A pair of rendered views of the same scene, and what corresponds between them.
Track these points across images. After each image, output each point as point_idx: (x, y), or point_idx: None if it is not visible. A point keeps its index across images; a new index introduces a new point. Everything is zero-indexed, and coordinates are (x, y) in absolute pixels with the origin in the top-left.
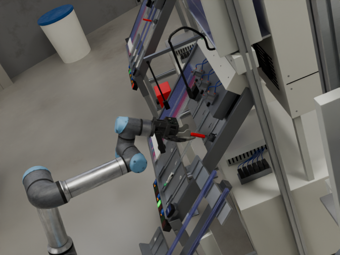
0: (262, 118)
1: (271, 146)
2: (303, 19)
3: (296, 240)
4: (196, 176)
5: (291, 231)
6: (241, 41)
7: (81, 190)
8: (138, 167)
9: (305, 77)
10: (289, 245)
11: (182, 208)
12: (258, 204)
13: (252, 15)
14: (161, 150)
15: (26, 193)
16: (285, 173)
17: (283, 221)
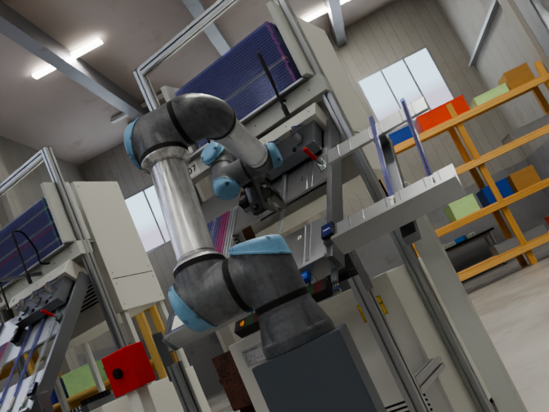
0: None
1: (375, 178)
2: (337, 85)
3: (453, 336)
4: (349, 146)
5: (439, 334)
6: (317, 63)
7: (241, 126)
8: (278, 152)
9: (359, 132)
10: (450, 363)
11: None
12: (395, 269)
13: None
14: (262, 203)
15: (165, 109)
16: None
17: (425, 311)
